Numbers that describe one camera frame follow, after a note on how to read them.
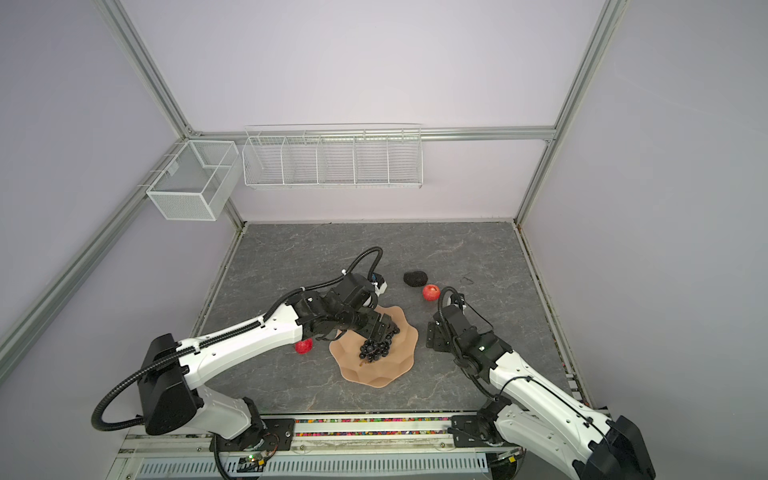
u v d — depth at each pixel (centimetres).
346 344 85
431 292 96
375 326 67
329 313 55
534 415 49
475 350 58
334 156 99
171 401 40
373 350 83
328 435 75
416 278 99
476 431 74
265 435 73
